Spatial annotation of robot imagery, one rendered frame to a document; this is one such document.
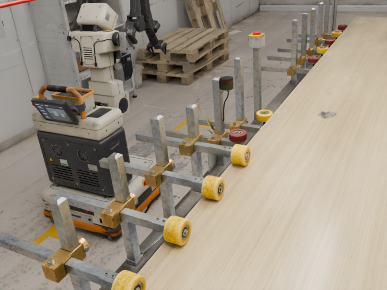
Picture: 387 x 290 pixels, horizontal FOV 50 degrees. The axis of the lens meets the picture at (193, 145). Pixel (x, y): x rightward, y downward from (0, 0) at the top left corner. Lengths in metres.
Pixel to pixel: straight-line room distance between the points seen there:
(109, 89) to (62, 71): 1.71
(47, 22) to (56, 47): 0.25
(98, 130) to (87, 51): 0.56
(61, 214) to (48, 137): 1.63
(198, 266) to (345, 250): 0.42
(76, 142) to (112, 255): 0.73
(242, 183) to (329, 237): 0.39
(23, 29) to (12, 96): 0.66
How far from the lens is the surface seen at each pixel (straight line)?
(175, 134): 2.07
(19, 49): 4.47
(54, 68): 4.54
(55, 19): 4.32
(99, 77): 2.82
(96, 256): 2.74
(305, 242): 1.30
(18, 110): 4.49
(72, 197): 1.51
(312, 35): 3.54
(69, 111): 2.47
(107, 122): 2.51
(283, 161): 1.69
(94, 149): 2.54
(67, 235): 1.22
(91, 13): 2.77
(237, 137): 1.89
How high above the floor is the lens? 1.74
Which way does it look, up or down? 27 degrees down
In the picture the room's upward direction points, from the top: 5 degrees counter-clockwise
